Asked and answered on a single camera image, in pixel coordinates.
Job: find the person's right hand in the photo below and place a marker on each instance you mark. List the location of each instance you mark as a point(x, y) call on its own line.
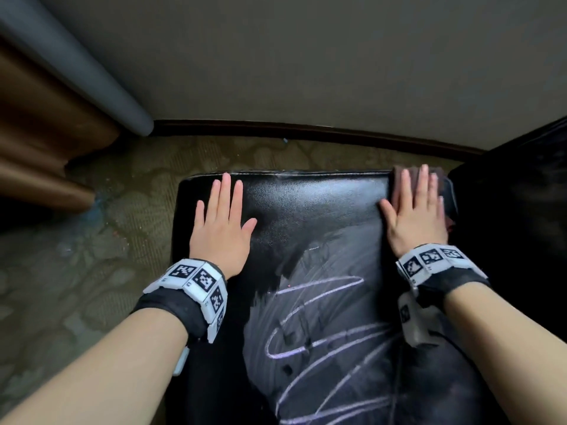
point(418, 225)

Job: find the person's left hand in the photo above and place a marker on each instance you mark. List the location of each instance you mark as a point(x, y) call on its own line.
point(221, 243)

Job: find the dark wooden baseboard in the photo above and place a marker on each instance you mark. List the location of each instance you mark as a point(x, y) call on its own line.
point(310, 132)

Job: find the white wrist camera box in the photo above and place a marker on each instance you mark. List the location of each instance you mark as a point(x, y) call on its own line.
point(416, 320)
point(180, 362)

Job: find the person's right forearm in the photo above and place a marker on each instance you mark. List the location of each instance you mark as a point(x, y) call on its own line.
point(509, 349)

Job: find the person's left forearm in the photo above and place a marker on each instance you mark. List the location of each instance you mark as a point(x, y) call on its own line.
point(102, 376)

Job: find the black leather chair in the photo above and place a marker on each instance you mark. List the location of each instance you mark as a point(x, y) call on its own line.
point(310, 203)

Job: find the grey curtain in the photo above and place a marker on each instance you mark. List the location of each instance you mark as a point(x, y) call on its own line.
point(75, 66)

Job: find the brown cleaning cloth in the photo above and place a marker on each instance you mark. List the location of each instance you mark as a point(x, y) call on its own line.
point(445, 183)

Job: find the beige curtain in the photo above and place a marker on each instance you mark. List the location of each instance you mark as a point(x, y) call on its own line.
point(44, 128)

